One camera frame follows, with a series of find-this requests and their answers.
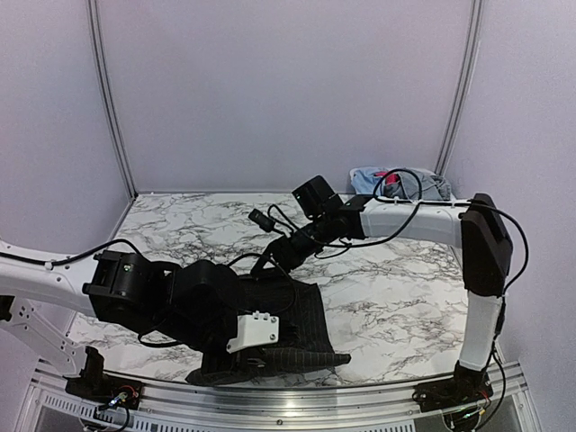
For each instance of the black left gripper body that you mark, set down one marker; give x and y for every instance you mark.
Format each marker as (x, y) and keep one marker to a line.
(212, 367)

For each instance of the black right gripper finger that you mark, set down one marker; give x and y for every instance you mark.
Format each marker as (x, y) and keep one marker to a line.
(263, 264)
(274, 263)

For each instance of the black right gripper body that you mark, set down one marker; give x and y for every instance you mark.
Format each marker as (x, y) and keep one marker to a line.
(300, 254)

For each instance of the black pinstriped shirt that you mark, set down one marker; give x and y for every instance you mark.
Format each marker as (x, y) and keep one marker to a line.
(304, 344)

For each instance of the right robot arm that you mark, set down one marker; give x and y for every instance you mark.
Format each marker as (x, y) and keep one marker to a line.
(407, 245)

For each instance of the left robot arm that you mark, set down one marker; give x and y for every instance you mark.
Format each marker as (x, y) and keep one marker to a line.
(202, 306)

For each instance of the white plastic laundry basket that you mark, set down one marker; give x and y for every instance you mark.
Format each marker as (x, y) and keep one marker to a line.
(405, 183)

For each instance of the red garment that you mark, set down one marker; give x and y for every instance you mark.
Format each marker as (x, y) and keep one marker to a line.
(387, 177)

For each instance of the grey denim jeans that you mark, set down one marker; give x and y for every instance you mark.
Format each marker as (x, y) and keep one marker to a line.
(417, 184)

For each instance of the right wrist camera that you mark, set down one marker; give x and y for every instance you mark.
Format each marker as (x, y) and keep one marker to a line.
(264, 222)

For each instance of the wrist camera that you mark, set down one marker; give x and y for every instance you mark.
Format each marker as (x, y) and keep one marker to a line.
(254, 330)
(264, 222)

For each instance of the aluminium front rail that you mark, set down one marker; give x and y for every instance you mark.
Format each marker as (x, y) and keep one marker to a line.
(176, 406)

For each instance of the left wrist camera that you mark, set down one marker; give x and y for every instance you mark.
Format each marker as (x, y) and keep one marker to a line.
(254, 330)

